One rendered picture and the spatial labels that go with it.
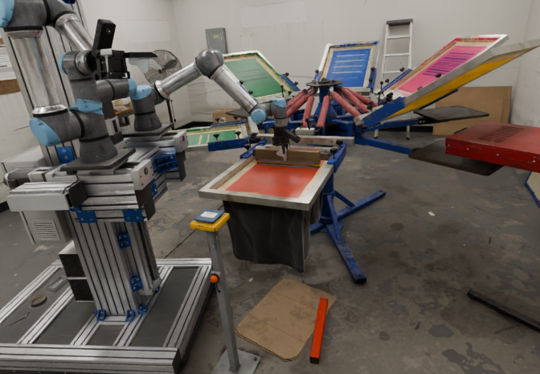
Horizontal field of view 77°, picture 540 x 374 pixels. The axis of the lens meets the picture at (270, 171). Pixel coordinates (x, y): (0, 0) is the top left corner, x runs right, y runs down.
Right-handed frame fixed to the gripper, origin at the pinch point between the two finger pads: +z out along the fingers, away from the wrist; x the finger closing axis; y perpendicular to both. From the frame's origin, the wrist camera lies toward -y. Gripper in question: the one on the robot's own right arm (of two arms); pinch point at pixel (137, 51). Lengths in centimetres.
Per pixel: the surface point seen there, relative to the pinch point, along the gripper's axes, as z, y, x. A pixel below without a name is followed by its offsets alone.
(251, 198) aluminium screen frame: -4, 62, -59
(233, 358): -12, 151, -50
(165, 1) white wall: -449, -137, -423
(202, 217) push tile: -15, 66, -37
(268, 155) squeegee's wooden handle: -23, 52, -106
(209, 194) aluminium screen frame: -27, 63, -56
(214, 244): -12, 80, -41
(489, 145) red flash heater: 89, 40, -130
